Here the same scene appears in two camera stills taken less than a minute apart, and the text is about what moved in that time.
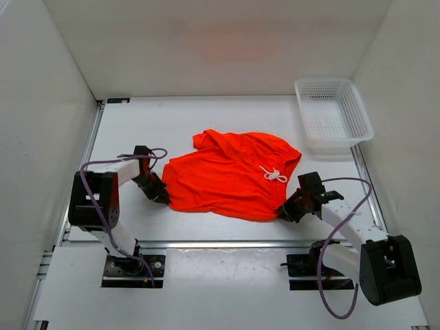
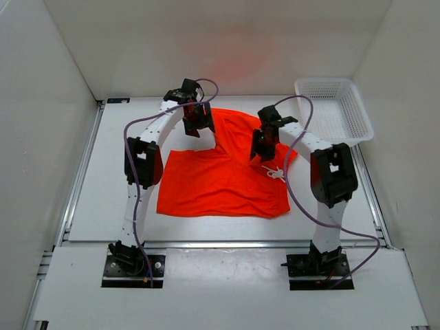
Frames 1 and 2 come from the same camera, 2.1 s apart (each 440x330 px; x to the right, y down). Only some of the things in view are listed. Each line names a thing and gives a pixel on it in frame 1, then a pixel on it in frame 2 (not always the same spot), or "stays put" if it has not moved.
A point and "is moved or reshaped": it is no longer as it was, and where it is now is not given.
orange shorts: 240,174 is moved or reshaped
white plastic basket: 334,115 stays put
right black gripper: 287,207 -> 266,155
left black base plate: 132,271 stays put
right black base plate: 306,265 stays put
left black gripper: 155,195 -> 204,121
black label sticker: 118,100 stays put
